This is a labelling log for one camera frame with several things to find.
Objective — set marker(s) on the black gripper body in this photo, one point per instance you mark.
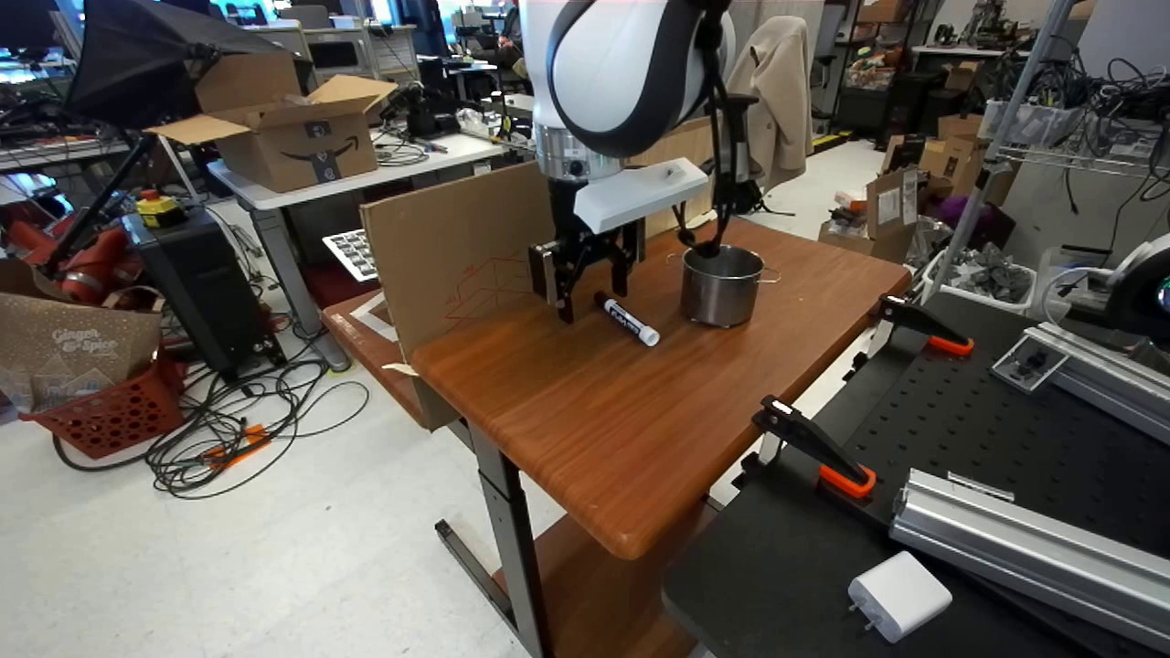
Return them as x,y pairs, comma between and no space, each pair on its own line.
575,245

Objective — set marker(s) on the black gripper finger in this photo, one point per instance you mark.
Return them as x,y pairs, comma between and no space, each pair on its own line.
619,272
563,292

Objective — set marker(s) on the black and white marker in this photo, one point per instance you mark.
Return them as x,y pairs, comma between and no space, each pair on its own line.
627,321

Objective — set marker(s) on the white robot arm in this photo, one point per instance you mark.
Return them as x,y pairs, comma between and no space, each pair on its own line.
610,78

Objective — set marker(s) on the small steel pot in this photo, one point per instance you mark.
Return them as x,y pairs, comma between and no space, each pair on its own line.
721,288

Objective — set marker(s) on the cardboard backdrop panel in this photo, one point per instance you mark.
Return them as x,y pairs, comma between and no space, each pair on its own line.
456,253

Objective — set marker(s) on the wooden desk with metal legs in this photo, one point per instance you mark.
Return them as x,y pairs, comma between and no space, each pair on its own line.
597,451

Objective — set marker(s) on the grey side table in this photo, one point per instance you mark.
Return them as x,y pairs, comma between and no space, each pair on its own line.
273,209

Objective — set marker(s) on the beige coat on chair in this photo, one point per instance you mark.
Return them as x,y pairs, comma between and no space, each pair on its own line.
772,71

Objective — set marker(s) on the near orange black clamp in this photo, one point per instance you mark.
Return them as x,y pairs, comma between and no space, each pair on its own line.
835,465

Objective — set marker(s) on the orange black clamp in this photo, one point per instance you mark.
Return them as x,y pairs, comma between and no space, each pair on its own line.
835,465
937,334

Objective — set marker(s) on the far orange black clamp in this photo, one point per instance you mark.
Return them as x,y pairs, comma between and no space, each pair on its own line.
937,334

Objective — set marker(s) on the black perforated breadboard table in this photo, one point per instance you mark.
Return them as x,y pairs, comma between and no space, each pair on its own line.
768,577

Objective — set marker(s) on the open cardboard box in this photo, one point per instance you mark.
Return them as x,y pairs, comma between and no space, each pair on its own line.
274,132

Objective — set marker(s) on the black computer tower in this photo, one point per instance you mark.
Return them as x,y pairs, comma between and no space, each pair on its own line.
201,283

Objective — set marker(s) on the white power adapter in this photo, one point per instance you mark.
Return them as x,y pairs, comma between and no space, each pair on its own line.
896,597

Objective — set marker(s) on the red plastic basket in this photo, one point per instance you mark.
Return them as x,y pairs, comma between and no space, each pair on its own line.
118,416

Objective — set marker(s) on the black photo umbrella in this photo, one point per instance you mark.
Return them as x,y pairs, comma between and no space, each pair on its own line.
141,61

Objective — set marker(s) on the brown paper bag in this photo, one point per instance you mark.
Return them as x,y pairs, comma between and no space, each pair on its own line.
56,349

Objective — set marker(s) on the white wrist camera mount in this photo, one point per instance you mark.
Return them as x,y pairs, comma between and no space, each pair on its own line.
637,192

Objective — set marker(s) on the near aluminium extrusion rail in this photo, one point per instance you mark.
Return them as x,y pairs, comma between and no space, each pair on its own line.
1062,564

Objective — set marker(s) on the aluminium extrusion rail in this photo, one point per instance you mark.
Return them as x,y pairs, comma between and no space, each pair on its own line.
1101,378
1062,564

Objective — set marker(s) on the far aluminium extrusion rail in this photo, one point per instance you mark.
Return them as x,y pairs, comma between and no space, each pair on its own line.
1101,378

